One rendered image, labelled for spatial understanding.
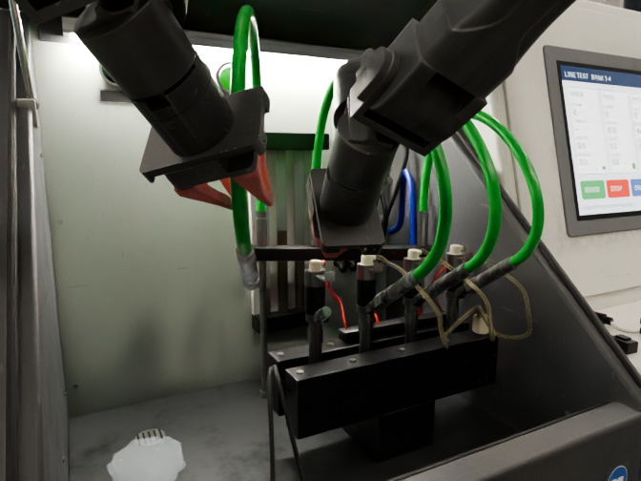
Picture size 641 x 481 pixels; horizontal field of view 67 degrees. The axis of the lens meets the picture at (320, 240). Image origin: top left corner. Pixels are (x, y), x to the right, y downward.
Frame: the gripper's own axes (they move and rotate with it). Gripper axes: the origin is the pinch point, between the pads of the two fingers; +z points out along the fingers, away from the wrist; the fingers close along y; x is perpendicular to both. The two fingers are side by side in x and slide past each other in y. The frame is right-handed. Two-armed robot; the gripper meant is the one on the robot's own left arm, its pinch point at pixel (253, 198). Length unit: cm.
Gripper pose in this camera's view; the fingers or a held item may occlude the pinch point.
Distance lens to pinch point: 45.4
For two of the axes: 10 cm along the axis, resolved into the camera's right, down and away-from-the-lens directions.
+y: -9.4, 1.9, 2.7
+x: 0.0, 8.3, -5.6
